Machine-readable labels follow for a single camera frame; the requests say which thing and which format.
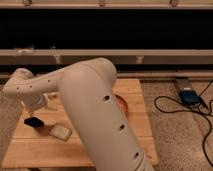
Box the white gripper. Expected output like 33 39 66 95
23 95 47 118

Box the black eraser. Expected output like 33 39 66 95
24 117 44 128

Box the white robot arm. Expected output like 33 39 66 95
3 58 154 171

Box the wooden table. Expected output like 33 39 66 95
2 79 158 169

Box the white sponge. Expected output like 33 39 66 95
50 125 72 141

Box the orange bowl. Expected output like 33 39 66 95
116 95 128 115

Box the blue power adapter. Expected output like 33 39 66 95
179 90 200 106

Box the black cable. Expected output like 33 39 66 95
153 79 213 168

